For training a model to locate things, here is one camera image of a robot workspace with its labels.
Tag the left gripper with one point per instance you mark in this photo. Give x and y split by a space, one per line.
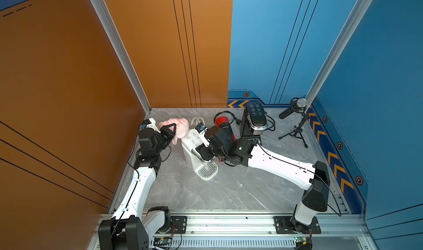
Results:
170 135

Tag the pink striped towel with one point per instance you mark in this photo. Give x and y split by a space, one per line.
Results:
182 128

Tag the red Nespresso coffee machine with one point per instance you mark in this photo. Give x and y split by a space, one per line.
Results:
224 123

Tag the white coffee machine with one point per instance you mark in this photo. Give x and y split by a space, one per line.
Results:
205 170

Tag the black coffee machine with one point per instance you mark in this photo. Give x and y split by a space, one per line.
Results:
254 121

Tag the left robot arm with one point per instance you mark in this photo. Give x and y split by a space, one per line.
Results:
128 229

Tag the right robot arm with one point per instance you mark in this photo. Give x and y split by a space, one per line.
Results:
311 178

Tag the left green circuit board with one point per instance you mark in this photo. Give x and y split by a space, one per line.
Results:
162 243

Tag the green circuit board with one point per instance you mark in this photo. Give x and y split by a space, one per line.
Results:
162 243
305 244

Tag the right green circuit board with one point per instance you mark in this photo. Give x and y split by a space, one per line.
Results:
305 244

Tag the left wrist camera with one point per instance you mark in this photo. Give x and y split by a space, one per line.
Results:
148 125

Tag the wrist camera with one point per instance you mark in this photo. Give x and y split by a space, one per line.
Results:
148 125
201 130

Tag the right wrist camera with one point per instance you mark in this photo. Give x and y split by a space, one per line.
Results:
201 130

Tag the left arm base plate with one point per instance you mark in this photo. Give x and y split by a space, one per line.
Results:
172 224

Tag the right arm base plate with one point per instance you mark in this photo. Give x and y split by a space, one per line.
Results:
287 225

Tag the aluminium front rail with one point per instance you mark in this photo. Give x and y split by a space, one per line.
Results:
255 230

